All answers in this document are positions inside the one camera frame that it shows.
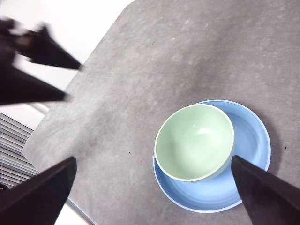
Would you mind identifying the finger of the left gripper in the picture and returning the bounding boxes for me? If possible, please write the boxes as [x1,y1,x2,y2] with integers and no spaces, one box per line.
[28,24,83,71]
[0,58,68,106]

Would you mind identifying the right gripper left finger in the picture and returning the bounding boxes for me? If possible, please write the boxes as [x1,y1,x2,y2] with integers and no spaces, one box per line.
[0,156,77,225]

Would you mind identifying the green ribbed bowl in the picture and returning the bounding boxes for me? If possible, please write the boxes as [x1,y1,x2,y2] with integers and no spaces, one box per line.
[154,104,235,183]

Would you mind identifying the blue round plate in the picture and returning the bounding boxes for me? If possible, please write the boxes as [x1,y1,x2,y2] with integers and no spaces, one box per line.
[153,99,272,213]

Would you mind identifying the ribbed aluminium rail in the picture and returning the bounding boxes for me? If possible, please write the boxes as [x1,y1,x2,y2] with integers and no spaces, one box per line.
[0,112,40,188]

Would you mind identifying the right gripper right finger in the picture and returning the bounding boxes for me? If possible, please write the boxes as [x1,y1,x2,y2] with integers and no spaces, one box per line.
[231,154,300,225]

